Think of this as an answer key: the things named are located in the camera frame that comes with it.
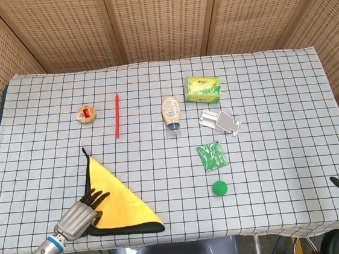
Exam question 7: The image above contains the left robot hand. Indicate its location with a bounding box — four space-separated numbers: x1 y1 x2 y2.
49 186 116 244

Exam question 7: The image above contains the dark grey yellow cloth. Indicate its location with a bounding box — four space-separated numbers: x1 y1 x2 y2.
79 139 166 240

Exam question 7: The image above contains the round wooden tin red label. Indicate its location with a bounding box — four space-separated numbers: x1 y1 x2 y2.
75 104 99 125

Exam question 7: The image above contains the red pencil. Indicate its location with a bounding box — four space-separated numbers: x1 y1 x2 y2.
110 91 124 139

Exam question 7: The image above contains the checkered white tablecloth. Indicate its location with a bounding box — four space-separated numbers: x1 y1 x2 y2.
0 40 339 254

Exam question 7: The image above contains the green ball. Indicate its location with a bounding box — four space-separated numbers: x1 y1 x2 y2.
211 179 229 197

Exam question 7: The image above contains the beige squeeze sauce bottle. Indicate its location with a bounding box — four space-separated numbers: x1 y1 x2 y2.
160 95 184 139

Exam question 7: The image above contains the white folding phone stand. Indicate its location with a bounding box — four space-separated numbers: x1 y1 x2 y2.
197 106 243 141

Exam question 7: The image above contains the green sachet packet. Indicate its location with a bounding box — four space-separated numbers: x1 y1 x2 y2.
195 139 230 173

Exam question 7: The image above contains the green yellow tissue pack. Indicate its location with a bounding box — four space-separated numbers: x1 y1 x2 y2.
183 72 224 106

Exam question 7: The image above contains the woven bamboo folding screen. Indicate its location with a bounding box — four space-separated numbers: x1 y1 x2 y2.
0 0 339 173

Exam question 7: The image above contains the metal stool frame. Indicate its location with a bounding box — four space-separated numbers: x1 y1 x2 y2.
253 228 323 254

